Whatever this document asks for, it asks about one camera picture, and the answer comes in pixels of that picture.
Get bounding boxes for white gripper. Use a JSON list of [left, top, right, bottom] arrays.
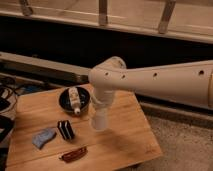
[[91, 88, 115, 109]]

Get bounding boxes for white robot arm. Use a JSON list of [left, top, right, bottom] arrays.
[[89, 57, 213, 110]]

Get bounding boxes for black white striped eraser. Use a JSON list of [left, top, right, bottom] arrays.
[[57, 120, 75, 140]]

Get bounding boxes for black round bowl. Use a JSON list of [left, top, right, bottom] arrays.
[[59, 86, 90, 116]]

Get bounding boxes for white small bottle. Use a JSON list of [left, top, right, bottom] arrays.
[[68, 87, 81, 115]]

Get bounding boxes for red brown pocket knife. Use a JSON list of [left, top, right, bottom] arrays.
[[60, 146, 88, 163]]

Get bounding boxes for wooden table board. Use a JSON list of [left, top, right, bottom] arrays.
[[6, 89, 162, 171]]

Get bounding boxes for blue cloth piece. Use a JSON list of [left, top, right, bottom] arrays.
[[32, 128, 56, 149]]

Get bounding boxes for metal railing post middle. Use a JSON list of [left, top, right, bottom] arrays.
[[98, 0, 108, 26]]

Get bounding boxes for metal railing post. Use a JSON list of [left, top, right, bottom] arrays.
[[98, 0, 108, 26], [19, 0, 33, 16], [158, 0, 176, 34]]

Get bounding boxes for black cables and devices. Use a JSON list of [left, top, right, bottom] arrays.
[[0, 76, 26, 144]]

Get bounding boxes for metal railing post right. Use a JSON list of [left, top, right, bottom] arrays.
[[158, 0, 176, 34]]

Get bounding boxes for metal railing post left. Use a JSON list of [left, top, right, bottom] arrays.
[[19, 0, 33, 16]]

